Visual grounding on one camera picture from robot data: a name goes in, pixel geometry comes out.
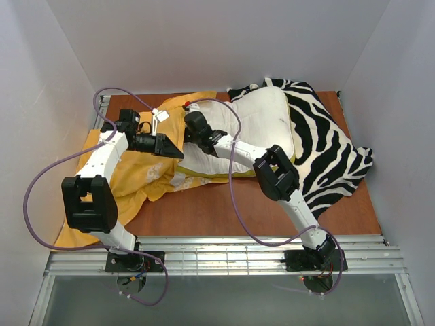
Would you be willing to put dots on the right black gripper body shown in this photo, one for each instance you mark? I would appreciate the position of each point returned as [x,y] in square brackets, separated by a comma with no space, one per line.
[187,135]

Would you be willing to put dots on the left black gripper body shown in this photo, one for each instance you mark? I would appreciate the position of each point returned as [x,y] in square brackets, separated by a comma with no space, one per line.
[160,145]

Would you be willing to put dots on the white pillow yellow edge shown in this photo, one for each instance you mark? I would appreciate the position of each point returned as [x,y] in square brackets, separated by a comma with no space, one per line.
[265,118]

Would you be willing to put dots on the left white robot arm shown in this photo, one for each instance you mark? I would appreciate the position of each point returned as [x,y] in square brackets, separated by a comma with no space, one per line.
[90,206]

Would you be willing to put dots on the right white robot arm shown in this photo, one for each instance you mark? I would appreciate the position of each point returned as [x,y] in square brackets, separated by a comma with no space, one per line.
[278,180]

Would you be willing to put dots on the zebra striped blanket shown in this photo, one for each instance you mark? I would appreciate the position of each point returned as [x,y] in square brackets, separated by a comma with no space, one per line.
[329,165]

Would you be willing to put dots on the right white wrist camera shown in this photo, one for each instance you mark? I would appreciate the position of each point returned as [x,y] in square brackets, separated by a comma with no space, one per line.
[189,106]

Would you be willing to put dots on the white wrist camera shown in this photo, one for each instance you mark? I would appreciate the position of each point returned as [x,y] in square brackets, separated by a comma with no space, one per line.
[189,106]
[158,116]

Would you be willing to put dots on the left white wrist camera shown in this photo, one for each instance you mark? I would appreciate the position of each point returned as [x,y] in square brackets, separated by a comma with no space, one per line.
[158,116]

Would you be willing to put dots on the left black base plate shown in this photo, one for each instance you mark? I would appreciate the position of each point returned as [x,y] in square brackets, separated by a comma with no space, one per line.
[133,263]

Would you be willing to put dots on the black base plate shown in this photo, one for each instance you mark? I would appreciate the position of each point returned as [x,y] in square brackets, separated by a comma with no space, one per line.
[133,263]
[300,261]

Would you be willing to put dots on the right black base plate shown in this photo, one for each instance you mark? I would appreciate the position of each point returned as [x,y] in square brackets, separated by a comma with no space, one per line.
[300,261]

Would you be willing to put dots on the aluminium rail frame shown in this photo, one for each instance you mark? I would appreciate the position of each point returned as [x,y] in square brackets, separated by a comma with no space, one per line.
[232,281]

